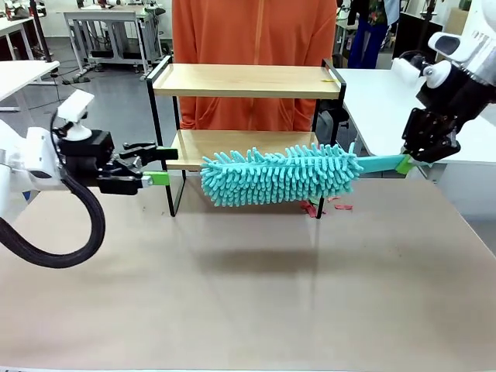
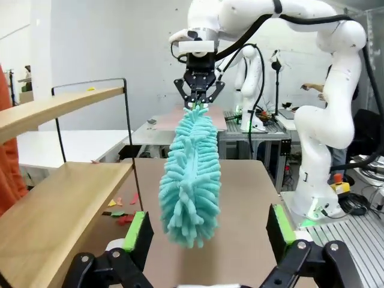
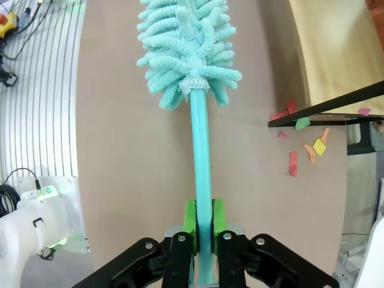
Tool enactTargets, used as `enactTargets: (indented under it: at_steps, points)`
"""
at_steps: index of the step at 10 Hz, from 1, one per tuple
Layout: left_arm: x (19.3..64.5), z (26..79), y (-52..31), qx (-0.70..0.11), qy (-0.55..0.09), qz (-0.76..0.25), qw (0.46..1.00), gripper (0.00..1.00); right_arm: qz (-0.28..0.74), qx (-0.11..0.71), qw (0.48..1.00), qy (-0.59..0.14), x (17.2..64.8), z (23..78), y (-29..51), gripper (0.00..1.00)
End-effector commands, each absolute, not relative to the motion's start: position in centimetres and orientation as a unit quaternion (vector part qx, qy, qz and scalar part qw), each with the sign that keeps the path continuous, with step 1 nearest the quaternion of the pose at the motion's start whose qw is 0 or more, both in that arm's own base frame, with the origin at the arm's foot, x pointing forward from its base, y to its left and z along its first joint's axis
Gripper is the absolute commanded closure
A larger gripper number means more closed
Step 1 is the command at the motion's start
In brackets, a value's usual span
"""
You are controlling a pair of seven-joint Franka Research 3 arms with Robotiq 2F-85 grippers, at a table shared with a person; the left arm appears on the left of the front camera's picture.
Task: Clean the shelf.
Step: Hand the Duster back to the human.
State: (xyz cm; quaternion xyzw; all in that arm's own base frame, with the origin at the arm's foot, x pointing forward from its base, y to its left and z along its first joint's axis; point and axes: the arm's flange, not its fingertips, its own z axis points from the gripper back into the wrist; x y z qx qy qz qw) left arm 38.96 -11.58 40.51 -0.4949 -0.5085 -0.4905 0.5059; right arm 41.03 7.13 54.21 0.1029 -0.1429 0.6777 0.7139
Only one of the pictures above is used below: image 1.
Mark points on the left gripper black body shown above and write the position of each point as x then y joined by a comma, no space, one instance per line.
85,155

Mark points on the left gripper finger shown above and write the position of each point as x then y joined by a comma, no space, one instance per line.
147,152
159,179

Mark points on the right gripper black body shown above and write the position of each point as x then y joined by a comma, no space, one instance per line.
453,97

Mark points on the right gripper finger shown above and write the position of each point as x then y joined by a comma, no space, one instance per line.
441,143
414,131

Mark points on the teal chenille duster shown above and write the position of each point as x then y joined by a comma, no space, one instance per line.
271,178

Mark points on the two-tier wood metal shelf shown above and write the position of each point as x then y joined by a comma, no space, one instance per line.
248,87

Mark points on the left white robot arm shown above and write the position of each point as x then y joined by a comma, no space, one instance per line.
35,155

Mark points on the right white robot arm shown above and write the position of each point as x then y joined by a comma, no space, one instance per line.
480,46

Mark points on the white rounded-corner table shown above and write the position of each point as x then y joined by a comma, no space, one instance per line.
372,100

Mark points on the black cabinet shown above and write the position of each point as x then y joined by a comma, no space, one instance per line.
414,35

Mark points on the black chair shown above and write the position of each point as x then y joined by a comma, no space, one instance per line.
341,116

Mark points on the brown cardboard sheet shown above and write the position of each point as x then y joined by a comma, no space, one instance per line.
455,21

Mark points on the thin yellow balloon scrap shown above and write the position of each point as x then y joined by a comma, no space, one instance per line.
328,80

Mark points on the blue floral clothing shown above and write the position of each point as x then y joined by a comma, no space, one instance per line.
368,42

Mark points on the white rectangular table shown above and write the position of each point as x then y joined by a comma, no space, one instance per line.
23,73

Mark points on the tiny red balloon scrap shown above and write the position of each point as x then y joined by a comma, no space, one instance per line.
333,198

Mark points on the black pole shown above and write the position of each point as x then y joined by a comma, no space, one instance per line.
40,31

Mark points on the white table dark sides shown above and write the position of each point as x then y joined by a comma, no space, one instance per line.
11,25

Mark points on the person in orange hoodie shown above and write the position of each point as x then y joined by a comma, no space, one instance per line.
252,35

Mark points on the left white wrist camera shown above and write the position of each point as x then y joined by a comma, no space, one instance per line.
75,104

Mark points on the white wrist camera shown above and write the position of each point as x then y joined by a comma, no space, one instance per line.
405,71
75,104

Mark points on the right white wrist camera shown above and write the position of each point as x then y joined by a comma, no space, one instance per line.
405,71

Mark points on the grey frame workbench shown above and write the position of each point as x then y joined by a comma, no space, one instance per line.
112,16

